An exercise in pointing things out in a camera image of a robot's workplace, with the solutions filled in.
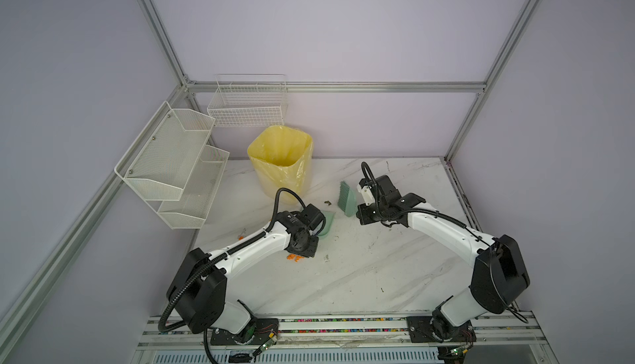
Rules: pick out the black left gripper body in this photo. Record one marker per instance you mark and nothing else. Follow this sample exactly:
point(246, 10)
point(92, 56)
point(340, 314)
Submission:
point(307, 249)

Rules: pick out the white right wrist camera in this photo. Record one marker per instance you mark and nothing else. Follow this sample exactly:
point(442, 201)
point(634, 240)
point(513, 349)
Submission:
point(366, 194)

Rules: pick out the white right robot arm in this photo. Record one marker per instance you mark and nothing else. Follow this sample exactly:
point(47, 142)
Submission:
point(499, 274)

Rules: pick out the yellow lined trash bin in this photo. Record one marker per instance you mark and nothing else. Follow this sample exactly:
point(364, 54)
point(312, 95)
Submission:
point(282, 157)

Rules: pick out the green plastic dustpan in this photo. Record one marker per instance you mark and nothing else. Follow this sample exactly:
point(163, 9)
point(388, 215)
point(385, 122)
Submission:
point(326, 224)

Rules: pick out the green hand brush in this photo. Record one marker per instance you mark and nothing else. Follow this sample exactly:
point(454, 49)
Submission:
point(347, 200)

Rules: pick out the white mesh wall shelf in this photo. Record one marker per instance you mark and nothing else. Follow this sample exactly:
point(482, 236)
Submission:
point(173, 167)

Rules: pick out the white wire wall basket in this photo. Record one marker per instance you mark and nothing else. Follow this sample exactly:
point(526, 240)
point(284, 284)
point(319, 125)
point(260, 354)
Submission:
point(249, 100)

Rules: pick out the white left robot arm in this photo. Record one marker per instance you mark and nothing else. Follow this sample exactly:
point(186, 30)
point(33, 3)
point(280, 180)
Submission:
point(198, 295)

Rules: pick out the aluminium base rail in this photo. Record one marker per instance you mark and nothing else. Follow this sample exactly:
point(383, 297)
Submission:
point(353, 338)

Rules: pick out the orange paper scrap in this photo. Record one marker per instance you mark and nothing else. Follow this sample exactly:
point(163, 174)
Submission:
point(294, 257)

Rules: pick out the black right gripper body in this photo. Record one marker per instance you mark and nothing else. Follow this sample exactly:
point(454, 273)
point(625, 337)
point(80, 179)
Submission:
point(369, 213)

